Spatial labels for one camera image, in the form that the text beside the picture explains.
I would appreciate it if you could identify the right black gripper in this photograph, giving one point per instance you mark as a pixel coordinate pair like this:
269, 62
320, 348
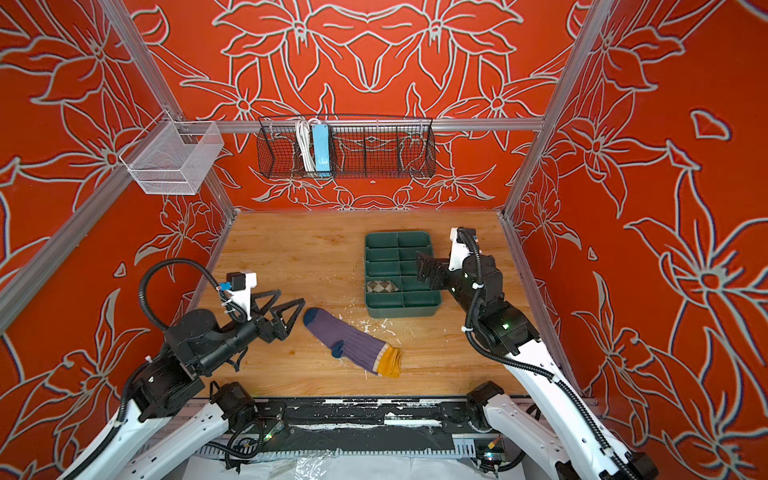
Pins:
424, 271

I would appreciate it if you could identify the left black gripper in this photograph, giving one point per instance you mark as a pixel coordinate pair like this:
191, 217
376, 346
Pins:
273, 330

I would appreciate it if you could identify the green compartment tray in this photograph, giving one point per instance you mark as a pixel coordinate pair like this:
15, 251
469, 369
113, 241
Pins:
391, 255

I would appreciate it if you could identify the purple sock with yellow cuff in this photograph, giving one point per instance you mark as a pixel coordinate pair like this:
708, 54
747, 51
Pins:
345, 341

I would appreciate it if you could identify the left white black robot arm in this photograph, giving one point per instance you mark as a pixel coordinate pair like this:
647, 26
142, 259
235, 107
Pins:
166, 411

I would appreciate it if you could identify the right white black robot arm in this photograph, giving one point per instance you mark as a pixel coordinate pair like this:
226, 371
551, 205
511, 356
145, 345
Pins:
568, 441

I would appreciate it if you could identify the light blue box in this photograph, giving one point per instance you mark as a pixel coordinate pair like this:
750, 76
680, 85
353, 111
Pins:
321, 145

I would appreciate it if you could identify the black wire wall basket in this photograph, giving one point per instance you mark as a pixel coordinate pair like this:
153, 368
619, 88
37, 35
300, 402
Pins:
360, 147

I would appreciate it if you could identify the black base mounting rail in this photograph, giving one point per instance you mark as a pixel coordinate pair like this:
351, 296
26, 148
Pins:
448, 414

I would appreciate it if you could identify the clear plastic wall bin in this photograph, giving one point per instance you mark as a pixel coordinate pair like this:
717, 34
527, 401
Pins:
174, 158

